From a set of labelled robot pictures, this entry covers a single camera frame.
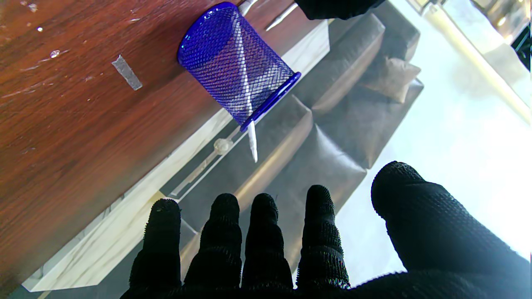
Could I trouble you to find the brown leather cushion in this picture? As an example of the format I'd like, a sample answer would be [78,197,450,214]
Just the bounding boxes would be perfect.
[362,56,421,104]

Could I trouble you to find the grey tape strip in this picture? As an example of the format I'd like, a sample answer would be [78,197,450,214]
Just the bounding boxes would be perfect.
[111,55,143,91]

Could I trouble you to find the blue mesh holder cup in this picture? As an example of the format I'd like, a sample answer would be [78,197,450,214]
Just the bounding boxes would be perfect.
[177,2,302,132]

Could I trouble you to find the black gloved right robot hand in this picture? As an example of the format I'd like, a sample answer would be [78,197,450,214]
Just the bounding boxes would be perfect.
[121,161,532,299]

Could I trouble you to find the dark leather sofa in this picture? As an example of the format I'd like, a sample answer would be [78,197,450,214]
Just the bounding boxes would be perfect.
[121,0,424,299]

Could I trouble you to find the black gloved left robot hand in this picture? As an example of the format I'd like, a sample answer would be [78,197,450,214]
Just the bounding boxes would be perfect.
[295,0,386,20]

